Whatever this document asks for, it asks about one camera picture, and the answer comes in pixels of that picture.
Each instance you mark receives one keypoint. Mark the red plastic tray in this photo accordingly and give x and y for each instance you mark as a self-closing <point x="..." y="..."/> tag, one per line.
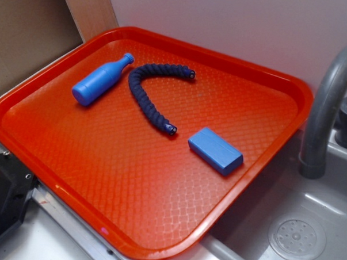
<point x="123" y="163"/>

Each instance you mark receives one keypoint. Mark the brown cardboard panel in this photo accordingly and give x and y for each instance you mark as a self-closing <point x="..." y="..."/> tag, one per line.
<point x="33" y="33"/>

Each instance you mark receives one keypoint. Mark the grey curved faucet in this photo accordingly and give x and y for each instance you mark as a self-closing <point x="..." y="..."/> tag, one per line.
<point x="323" y="116"/>

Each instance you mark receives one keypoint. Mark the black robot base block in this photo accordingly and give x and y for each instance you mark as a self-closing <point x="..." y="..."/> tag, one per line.
<point x="16" y="187"/>

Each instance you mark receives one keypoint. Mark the blue plastic bottle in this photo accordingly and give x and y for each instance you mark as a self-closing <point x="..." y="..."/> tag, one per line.
<point x="100" y="80"/>

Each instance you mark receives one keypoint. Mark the grey sink drain strainer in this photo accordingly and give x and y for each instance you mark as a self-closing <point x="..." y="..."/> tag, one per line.
<point x="295" y="237"/>

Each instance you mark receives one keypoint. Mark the light wooden board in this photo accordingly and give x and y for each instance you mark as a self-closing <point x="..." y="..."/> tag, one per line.
<point x="92" y="17"/>

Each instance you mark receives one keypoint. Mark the grey toy sink basin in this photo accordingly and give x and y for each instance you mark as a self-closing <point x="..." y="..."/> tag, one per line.
<point x="242" y="232"/>

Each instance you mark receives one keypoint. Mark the blue rectangular block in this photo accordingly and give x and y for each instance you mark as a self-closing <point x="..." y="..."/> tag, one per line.
<point x="217" y="152"/>

